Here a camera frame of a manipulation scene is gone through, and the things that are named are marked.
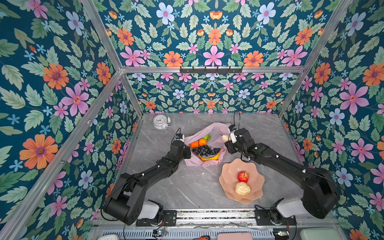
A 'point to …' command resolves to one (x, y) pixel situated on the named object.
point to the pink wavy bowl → (228, 178)
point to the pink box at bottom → (235, 236)
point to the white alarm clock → (161, 121)
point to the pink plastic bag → (218, 133)
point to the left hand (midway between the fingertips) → (190, 143)
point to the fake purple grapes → (211, 156)
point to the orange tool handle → (205, 237)
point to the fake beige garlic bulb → (242, 188)
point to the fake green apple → (207, 137)
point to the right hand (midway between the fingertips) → (229, 140)
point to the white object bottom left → (109, 237)
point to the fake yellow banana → (204, 160)
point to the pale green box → (320, 234)
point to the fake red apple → (243, 176)
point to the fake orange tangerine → (194, 144)
